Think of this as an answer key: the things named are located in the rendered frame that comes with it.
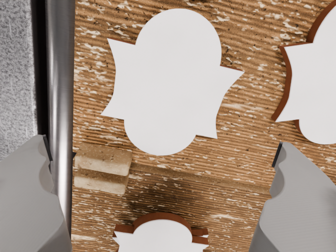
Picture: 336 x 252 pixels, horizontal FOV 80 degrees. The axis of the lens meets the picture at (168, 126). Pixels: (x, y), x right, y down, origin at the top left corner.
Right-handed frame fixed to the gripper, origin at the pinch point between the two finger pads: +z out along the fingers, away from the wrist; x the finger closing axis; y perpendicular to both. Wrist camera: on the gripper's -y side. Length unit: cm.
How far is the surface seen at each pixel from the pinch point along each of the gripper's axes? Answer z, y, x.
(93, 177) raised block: 6.5, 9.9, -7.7
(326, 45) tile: 7.5, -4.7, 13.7
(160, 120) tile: 7.6, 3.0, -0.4
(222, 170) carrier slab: 8.8, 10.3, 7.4
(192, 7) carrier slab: 8.7, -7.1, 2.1
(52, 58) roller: 10.5, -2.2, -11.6
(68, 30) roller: 10.5, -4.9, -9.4
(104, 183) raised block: 6.1, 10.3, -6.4
